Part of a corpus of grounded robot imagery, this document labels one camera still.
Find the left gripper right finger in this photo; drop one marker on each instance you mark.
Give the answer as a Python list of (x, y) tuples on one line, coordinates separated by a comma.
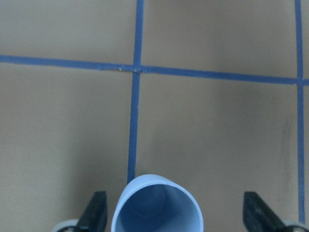
[(258, 216)]

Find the light blue plastic cup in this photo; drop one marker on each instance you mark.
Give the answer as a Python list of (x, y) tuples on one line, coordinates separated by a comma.
[(152, 203)]

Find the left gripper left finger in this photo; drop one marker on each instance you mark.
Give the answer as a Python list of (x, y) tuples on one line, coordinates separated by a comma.
[(94, 217)]

